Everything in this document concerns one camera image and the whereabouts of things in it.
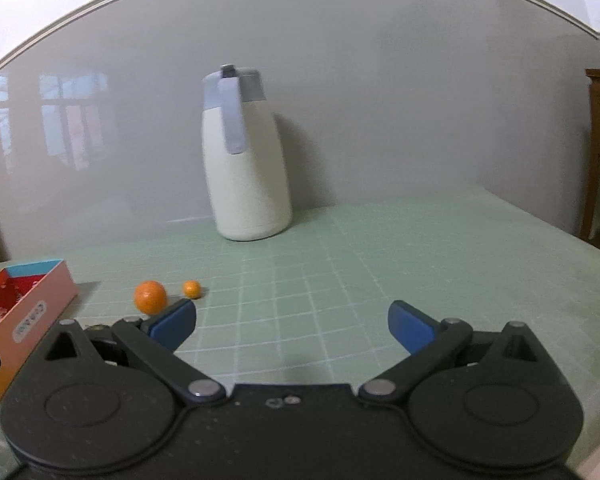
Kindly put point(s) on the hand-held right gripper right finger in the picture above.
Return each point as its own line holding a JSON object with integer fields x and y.
{"x": 410, "y": 327}

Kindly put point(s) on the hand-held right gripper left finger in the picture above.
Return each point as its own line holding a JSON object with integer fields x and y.
{"x": 177, "y": 320}

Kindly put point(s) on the small orange kumquat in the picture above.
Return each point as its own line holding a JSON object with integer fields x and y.
{"x": 192, "y": 289}

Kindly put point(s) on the orange mandarin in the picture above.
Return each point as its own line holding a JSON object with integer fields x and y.
{"x": 150, "y": 296}

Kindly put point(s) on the colourful cardboard box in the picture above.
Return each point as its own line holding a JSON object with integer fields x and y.
{"x": 35, "y": 310}

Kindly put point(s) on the white thermos jug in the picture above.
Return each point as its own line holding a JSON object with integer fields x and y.
{"x": 245, "y": 170}

